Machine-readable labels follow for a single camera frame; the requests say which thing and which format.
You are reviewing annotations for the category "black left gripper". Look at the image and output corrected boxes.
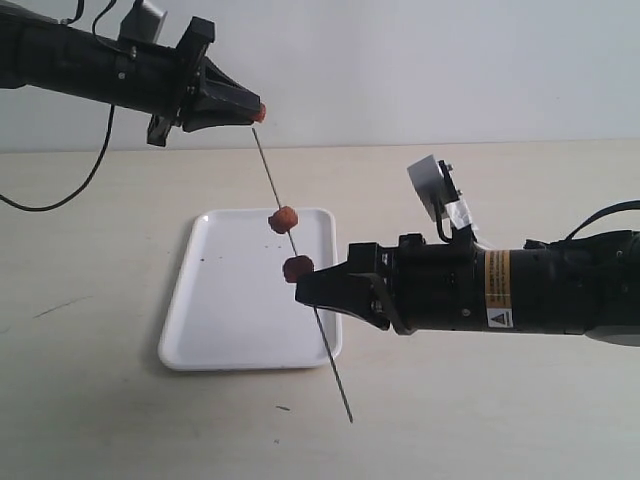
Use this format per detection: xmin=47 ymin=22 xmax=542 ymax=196
xmin=147 ymin=17 xmax=261 ymax=147

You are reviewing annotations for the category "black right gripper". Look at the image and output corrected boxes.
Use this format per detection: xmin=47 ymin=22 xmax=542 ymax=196
xmin=295 ymin=232 xmax=487 ymax=335

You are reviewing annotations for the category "thin metal skewer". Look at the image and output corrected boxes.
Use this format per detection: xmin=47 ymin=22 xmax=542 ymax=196
xmin=251 ymin=127 xmax=354 ymax=425

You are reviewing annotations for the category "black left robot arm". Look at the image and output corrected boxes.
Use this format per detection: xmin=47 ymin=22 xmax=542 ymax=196
xmin=1 ymin=1 xmax=266 ymax=147

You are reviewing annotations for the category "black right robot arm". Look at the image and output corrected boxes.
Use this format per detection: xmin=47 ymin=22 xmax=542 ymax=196
xmin=295 ymin=230 xmax=639 ymax=346

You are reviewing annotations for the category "white rectangular plastic tray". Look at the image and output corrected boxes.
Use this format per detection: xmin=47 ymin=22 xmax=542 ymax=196
xmin=158 ymin=208 xmax=343 ymax=371

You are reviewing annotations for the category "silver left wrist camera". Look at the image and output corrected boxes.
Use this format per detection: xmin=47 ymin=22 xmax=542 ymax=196
xmin=118 ymin=0 xmax=167 ymax=44

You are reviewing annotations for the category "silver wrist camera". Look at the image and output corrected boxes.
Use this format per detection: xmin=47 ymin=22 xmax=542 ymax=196
xmin=118 ymin=0 xmax=167 ymax=44
xmin=407 ymin=155 xmax=478 ymax=244

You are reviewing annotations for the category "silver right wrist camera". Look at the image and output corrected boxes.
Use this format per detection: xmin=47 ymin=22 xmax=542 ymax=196
xmin=407 ymin=155 xmax=478 ymax=244

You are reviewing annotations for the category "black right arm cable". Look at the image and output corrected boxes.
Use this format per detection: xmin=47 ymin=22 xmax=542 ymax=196
xmin=434 ymin=199 xmax=640 ymax=249

